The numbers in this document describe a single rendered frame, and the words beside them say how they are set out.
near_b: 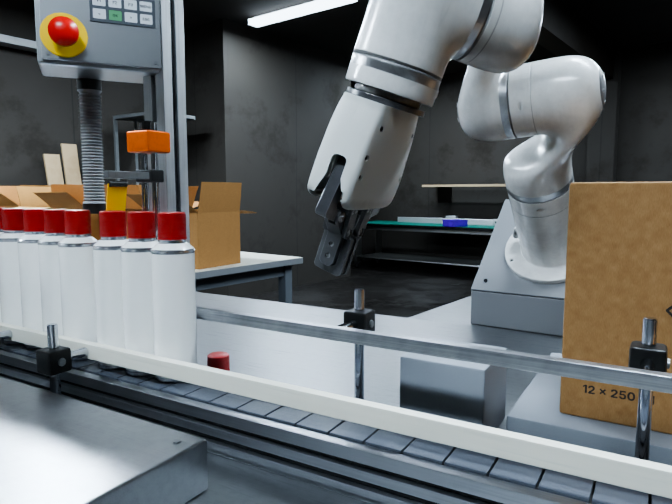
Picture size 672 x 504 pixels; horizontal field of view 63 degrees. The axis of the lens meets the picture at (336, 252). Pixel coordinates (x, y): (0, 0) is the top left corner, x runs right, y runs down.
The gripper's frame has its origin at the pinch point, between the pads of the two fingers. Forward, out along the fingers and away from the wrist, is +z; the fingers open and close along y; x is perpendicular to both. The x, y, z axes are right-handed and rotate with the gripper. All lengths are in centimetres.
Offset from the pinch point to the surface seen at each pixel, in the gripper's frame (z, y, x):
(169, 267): 10.3, 1.8, -19.4
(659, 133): -77, -706, -11
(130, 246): 10.4, 2.2, -25.9
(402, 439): 13.0, 1.7, 13.6
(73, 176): 133, -267, -417
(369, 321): 8.9, -9.4, 2.2
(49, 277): 21.4, 2.1, -40.4
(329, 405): 12.8, 3.9, 6.5
